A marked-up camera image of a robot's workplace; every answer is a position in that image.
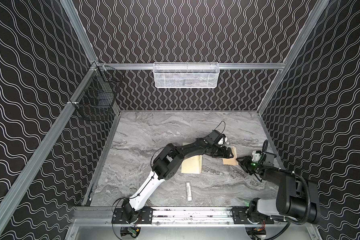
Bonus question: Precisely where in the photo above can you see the tan letter paper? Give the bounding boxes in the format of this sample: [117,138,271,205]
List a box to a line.
[223,147,239,166]

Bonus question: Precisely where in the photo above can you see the cream envelope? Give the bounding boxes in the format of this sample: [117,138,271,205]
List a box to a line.
[181,155,203,174]

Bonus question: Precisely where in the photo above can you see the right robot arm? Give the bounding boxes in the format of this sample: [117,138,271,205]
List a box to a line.
[237,151,321,225]

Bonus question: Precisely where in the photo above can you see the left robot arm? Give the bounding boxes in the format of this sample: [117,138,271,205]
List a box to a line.
[122,130,234,223]

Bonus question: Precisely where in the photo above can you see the white glue stick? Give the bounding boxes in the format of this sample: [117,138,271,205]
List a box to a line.
[186,183,193,201]

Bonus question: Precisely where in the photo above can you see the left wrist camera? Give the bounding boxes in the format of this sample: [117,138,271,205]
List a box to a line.
[217,134,228,146]

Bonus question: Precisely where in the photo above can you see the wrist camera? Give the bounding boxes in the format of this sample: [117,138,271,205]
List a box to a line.
[252,151,263,163]
[217,134,228,146]

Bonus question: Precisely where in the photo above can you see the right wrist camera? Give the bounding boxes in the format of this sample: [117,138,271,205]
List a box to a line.
[252,151,263,163]

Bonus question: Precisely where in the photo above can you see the white wire mesh basket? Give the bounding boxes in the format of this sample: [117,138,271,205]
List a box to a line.
[153,62,220,89]

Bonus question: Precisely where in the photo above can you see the black wire basket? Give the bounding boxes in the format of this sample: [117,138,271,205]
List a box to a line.
[74,67,115,122]

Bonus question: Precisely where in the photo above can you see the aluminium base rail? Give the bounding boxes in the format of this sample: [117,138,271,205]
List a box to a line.
[73,205,314,226]

